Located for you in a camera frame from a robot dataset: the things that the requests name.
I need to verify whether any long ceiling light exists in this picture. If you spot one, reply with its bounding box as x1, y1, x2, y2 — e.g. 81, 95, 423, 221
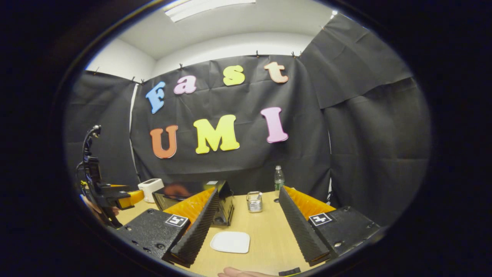
163, 0, 256, 23

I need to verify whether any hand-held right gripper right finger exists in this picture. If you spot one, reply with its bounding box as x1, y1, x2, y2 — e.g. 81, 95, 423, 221
278, 185, 382, 267

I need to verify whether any white toaster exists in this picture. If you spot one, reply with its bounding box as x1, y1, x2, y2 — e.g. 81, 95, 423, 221
138, 178, 165, 203

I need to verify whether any white square plate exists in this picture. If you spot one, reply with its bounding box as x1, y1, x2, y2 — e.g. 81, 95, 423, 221
210, 231, 251, 254

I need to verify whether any black backdrop cloth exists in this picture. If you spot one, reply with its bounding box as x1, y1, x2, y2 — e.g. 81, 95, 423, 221
63, 13, 432, 227

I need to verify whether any clear plastic water bottle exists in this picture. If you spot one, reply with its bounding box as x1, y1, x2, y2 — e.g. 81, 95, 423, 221
274, 165, 285, 192

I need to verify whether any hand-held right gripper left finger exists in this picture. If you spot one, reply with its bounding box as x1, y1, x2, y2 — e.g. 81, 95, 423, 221
115, 187, 219, 268

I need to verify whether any metal wire holder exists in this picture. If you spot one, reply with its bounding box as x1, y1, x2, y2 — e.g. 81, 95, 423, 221
246, 191, 263, 213

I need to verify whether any black electric oven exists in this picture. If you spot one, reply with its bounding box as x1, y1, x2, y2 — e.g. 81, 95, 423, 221
152, 180, 235, 226

